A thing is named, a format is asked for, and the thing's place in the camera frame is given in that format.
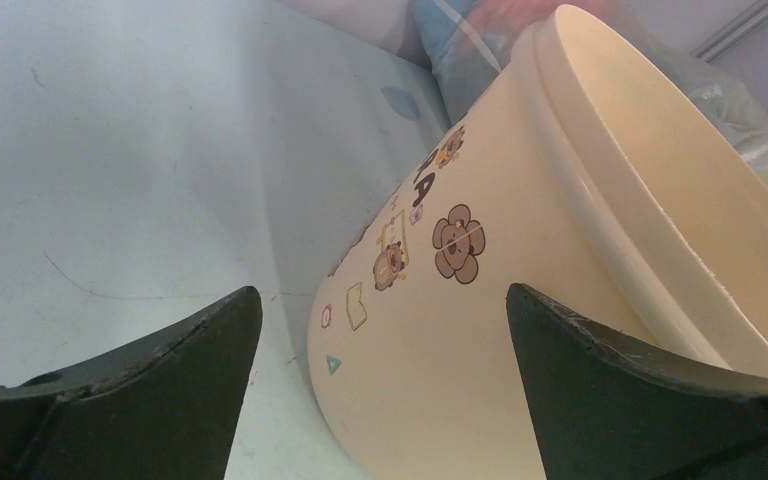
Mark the cream plastic trash bin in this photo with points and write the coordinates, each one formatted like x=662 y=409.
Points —
x=582 y=172

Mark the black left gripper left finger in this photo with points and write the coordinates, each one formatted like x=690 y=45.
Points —
x=165 y=406

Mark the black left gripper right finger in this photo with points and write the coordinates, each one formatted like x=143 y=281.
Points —
x=605 y=405

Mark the aluminium corner frame rail right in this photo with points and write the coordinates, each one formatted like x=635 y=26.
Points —
x=738 y=29

